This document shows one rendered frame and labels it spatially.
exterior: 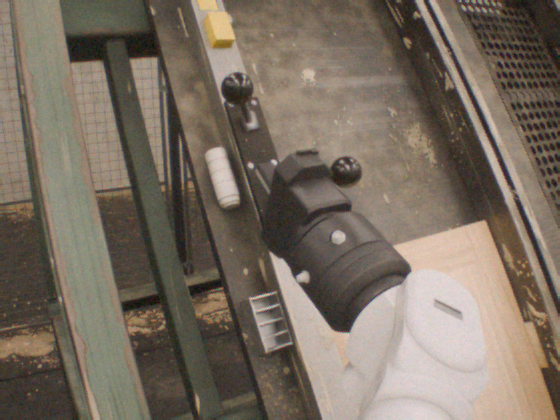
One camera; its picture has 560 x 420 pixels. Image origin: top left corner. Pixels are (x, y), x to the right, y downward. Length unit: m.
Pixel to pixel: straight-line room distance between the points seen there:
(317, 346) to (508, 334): 0.36
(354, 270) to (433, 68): 0.61
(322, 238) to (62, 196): 0.30
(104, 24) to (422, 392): 0.68
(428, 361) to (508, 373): 0.55
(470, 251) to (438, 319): 0.51
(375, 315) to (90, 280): 0.30
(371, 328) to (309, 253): 0.09
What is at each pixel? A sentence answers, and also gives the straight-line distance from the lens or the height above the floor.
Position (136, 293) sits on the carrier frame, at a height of 0.78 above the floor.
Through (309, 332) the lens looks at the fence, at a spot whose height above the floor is 1.23.
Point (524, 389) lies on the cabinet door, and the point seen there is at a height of 1.05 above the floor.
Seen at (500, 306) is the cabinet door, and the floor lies 1.17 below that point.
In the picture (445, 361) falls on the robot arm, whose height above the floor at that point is 1.38.
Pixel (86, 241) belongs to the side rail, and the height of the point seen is 1.37.
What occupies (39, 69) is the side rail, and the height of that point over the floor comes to 1.54.
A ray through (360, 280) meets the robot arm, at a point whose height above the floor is 1.39.
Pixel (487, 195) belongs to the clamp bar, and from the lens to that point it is 0.90.
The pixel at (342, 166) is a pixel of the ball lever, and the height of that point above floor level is 1.43.
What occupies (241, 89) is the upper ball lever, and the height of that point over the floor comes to 1.52.
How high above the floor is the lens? 1.57
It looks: 19 degrees down
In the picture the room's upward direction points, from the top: straight up
